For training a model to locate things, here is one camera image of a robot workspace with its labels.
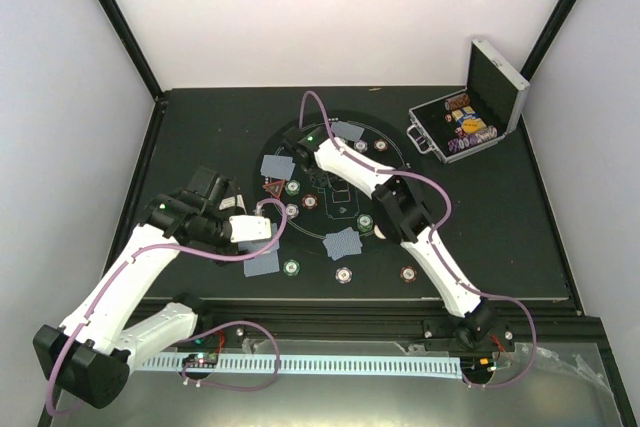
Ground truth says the orange big blind button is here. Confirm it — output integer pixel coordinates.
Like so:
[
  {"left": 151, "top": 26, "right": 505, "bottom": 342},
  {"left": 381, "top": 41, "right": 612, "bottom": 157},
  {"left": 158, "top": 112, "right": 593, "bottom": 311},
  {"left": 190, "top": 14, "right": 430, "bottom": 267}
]
[{"left": 462, "top": 119, "right": 484, "bottom": 132}]

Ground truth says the red triangle marker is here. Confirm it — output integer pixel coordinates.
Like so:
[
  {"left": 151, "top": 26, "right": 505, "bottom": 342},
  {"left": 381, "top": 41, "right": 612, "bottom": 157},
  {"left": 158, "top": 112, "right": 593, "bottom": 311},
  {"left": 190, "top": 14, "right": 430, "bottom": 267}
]
[{"left": 262, "top": 179, "right": 286, "bottom": 199}]

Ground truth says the purple cable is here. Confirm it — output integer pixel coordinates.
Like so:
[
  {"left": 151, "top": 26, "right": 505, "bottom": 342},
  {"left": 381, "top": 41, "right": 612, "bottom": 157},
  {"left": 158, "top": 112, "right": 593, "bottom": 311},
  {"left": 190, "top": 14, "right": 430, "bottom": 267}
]
[
  {"left": 44, "top": 197, "right": 289, "bottom": 418},
  {"left": 299, "top": 90, "right": 539, "bottom": 391}
]

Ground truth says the blue playing card box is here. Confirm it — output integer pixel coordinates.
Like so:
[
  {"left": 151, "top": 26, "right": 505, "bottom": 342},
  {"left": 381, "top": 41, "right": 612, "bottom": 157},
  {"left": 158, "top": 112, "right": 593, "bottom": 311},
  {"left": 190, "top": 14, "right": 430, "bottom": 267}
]
[{"left": 451, "top": 106, "right": 487, "bottom": 134}]

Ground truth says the white slotted cable duct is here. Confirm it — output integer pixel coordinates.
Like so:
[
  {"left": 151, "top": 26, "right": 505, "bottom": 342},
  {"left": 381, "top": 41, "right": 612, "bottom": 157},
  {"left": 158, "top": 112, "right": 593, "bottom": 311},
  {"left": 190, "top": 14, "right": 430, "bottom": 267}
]
[{"left": 139, "top": 352, "right": 462, "bottom": 380}]

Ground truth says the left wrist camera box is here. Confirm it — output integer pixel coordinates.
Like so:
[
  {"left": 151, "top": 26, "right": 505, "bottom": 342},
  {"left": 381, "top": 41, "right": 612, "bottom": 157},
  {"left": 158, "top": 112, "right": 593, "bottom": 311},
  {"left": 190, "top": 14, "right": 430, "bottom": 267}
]
[{"left": 228, "top": 215, "right": 272, "bottom": 243}]

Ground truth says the black frame post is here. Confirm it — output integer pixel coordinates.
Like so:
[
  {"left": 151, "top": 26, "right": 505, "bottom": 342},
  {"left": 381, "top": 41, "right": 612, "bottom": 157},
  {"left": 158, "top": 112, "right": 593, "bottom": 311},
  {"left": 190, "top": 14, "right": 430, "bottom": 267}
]
[
  {"left": 520, "top": 0, "right": 578, "bottom": 81},
  {"left": 97, "top": 0, "right": 163, "bottom": 100}
]

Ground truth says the burn card off mat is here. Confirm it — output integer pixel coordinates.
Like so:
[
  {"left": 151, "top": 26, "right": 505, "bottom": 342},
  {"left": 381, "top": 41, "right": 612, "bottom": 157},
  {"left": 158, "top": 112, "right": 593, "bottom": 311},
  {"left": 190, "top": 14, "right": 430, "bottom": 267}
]
[{"left": 243, "top": 252, "right": 280, "bottom": 278}]

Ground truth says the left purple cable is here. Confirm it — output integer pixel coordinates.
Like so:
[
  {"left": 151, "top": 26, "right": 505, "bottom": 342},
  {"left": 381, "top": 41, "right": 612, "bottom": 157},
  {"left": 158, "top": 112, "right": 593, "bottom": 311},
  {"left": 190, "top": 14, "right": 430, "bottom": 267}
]
[{"left": 44, "top": 197, "right": 289, "bottom": 418}]

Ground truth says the left black frame post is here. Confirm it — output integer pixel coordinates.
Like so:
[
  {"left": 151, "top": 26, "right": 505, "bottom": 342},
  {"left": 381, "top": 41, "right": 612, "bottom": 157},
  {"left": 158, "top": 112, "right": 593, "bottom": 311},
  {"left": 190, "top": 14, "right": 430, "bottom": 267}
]
[{"left": 97, "top": 0, "right": 163, "bottom": 100}]

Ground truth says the dealt card seat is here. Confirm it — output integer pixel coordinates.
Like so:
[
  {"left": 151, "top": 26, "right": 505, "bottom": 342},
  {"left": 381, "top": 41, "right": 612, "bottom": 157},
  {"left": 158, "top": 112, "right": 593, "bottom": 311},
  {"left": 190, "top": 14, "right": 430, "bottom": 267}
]
[
  {"left": 323, "top": 232, "right": 351, "bottom": 261},
  {"left": 260, "top": 155, "right": 281, "bottom": 179}
]

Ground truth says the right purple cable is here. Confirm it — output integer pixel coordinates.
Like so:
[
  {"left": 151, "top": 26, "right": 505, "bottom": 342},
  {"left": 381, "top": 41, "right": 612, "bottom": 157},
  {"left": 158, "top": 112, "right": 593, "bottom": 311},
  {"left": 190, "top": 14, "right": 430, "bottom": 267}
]
[{"left": 299, "top": 90, "right": 539, "bottom": 391}]

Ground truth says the orange chip row in case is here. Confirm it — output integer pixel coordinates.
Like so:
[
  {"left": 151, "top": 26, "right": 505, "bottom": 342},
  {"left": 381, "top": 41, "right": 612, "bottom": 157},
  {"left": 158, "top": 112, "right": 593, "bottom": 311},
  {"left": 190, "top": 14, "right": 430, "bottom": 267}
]
[{"left": 445, "top": 93, "right": 471, "bottom": 111}]

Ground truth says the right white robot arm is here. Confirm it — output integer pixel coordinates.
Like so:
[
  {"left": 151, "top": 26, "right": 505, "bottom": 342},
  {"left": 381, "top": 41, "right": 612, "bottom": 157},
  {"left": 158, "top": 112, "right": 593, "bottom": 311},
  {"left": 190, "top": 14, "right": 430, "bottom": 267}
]
[{"left": 283, "top": 127, "right": 495, "bottom": 350}]

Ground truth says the right black frame post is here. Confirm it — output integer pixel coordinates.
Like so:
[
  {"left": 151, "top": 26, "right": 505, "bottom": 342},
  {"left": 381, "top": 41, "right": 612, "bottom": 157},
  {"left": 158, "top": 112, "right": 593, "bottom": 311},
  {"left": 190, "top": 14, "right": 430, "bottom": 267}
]
[{"left": 520, "top": 0, "right": 578, "bottom": 81}]

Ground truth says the round black poker mat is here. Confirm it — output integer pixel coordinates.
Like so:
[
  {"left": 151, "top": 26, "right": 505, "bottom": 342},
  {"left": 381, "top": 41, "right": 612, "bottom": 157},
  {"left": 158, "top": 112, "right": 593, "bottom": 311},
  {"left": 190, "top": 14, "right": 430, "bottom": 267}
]
[{"left": 253, "top": 111, "right": 420, "bottom": 262}]

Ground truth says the dealt card bottom seat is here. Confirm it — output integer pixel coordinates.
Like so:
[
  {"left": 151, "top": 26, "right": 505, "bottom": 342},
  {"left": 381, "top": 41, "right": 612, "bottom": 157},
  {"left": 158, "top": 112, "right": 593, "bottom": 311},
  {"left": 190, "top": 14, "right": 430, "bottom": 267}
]
[{"left": 323, "top": 232, "right": 351, "bottom": 261}]

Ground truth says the purple chip row in case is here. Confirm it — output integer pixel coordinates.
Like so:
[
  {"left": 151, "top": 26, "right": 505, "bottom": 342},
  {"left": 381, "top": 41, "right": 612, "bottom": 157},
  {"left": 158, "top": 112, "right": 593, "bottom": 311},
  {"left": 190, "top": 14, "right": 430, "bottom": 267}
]
[{"left": 448, "top": 136, "right": 471, "bottom": 154}]

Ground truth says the green chip stack front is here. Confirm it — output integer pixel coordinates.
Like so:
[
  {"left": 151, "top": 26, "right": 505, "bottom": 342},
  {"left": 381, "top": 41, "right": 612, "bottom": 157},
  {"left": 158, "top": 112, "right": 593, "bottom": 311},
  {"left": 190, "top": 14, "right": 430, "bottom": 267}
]
[{"left": 282, "top": 259, "right": 300, "bottom": 277}]

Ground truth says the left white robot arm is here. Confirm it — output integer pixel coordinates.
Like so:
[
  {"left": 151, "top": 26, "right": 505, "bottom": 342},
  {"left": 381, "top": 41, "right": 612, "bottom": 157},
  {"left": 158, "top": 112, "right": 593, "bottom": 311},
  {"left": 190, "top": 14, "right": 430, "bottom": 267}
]
[{"left": 33, "top": 167, "right": 245, "bottom": 416}]

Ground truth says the brown chips seat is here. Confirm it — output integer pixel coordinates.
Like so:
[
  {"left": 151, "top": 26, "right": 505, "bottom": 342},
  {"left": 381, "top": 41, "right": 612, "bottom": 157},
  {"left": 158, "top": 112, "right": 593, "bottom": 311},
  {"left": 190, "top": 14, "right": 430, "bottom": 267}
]
[
  {"left": 302, "top": 194, "right": 318, "bottom": 209},
  {"left": 374, "top": 139, "right": 389, "bottom": 152}
]

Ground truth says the blue chips seat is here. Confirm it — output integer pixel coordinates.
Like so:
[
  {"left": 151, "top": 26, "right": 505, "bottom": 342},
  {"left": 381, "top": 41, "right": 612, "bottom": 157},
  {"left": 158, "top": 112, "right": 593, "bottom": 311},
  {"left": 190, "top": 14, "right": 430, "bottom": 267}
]
[
  {"left": 353, "top": 140, "right": 368, "bottom": 154},
  {"left": 286, "top": 204, "right": 299, "bottom": 219}
]

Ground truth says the brown chip stack front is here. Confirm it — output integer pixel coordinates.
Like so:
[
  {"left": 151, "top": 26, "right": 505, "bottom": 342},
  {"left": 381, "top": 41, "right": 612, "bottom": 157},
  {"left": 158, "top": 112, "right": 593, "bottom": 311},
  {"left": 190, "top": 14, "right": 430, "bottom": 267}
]
[{"left": 400, "top": 266, "right": 417, "bottom": 283}]

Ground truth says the brown chips top seat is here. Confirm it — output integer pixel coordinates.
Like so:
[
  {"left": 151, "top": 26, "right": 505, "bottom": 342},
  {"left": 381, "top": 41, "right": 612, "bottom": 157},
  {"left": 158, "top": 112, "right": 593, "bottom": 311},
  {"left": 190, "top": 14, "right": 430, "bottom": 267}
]
[{"left": 374, "top": 139, "right": 389, "bottom": 152}]

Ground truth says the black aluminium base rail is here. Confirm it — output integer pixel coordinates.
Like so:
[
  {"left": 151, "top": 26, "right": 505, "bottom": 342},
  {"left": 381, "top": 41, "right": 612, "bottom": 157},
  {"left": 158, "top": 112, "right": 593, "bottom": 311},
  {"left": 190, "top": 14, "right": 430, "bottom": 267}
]
[{"left": 194, "top": 296, "right": 609, "bottom": 353}]

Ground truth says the blue chip stack front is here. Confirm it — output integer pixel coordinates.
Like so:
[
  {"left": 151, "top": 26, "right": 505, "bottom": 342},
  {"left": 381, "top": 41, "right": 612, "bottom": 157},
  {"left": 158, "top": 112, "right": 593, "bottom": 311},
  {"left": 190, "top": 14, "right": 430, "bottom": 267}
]
[{"left": 335, "top": 267, "right": 353, "bottom": 284}]

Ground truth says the white card box tray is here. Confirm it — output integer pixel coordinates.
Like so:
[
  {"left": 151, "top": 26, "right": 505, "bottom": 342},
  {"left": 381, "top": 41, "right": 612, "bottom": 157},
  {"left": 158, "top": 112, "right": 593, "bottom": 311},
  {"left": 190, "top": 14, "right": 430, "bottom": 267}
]
[{"left": 219, "top": 195, "right": 246, "bottom": 210}]

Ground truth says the blue chips top seat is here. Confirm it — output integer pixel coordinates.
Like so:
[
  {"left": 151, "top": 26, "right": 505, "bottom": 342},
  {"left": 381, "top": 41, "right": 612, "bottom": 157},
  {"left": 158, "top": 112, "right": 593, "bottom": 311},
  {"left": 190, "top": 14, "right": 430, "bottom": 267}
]
[{"left": 353, "top": 140, "right": 368, "bottom": 154}]

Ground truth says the aluminium poker case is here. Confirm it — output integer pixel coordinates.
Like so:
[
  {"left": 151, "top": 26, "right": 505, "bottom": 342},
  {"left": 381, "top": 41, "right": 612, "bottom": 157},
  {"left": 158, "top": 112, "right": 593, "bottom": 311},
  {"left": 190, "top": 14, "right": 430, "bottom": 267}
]
[{"left": 406, "top": 39, "right": 530, "bottom": 164}]

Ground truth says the green chips seat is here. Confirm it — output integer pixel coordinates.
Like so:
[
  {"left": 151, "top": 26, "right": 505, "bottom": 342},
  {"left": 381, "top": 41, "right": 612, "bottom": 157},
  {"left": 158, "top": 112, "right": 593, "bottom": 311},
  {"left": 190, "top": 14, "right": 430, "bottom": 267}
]
[
  {"left": 356, "top": 214, "right": 374, "bottom": 233},
  {"left": 285, "top": 180, "right": 301, "bottom": 196}
]

